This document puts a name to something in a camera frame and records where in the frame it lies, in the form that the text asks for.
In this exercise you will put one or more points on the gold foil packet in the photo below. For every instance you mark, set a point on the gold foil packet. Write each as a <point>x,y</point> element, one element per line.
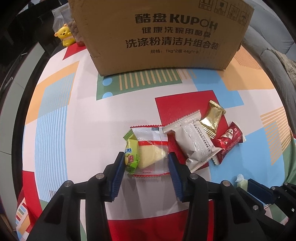
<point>212,119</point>

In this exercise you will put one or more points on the yellow bear figurine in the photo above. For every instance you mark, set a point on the yellow bear figurine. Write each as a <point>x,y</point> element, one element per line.
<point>65,35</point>

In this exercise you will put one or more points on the pale green jelly cup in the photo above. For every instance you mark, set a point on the pale green jelly cup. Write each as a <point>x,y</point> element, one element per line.
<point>241,182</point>

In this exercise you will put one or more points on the clear packet yellow cake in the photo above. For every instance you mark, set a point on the clear packet yellow cake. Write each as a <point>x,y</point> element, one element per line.
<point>153,151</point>

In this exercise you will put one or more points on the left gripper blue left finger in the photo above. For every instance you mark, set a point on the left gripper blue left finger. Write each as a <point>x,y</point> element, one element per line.
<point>116,175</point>

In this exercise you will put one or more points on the grey sectional sofa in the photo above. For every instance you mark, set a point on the grey sectional sofa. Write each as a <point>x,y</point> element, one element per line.
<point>266,31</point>

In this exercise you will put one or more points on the small green candy packet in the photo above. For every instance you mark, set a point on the small green candy packet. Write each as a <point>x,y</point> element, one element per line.
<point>131,154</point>

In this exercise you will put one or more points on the dark red snack packet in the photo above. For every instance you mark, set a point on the dark red snack packet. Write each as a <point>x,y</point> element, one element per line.
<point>227,141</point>

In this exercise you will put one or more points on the beige blanket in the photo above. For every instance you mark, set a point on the beige blanket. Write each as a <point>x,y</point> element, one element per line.
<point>289,65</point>

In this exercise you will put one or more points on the clear jar of chocolates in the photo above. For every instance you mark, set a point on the clear jar of chocolates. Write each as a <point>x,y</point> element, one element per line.
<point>76,34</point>

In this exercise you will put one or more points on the colourful patterned tablecloth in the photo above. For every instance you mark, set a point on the colourful patterned tablecloth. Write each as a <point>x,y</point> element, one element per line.
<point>78,121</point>

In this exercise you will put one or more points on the white pastry packet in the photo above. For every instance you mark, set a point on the white pastry packet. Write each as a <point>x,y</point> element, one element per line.
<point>193,140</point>

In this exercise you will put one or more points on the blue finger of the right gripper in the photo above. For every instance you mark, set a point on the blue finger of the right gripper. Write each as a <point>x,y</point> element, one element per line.
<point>261,192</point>

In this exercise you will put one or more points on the clear bag of nuts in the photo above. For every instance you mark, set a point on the clear bag of nuts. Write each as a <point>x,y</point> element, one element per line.
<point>62,15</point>

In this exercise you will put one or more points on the brown cardboard box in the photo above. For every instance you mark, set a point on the brown cardboard box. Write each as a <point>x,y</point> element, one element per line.
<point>125,36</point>

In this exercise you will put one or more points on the grey tv cabinet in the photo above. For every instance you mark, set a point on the grey tv cabinet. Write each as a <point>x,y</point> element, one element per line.
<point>12,90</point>

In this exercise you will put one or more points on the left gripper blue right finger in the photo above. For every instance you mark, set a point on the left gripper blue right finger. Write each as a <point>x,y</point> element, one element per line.
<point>177,176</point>

